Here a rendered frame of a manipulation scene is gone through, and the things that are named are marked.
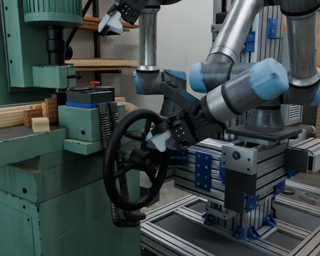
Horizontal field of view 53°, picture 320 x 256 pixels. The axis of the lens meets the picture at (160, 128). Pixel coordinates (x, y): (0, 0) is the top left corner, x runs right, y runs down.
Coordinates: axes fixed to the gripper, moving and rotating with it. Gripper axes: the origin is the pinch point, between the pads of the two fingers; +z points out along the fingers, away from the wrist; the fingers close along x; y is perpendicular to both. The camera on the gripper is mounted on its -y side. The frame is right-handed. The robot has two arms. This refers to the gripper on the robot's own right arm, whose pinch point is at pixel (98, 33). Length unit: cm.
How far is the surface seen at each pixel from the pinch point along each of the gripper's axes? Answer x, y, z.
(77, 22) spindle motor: -1.3, -6.9, 1.1
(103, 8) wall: 374, -60, -40
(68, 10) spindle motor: -3.3, -10.5, -0.3
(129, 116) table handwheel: -23.5, 20.7, 13.3
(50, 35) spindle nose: 0.5, -11.9, 9.1
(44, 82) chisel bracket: 1.7, -6.0, 22.8
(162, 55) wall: 354, 44, -35
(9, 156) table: -29.5, 2.1, 36.6
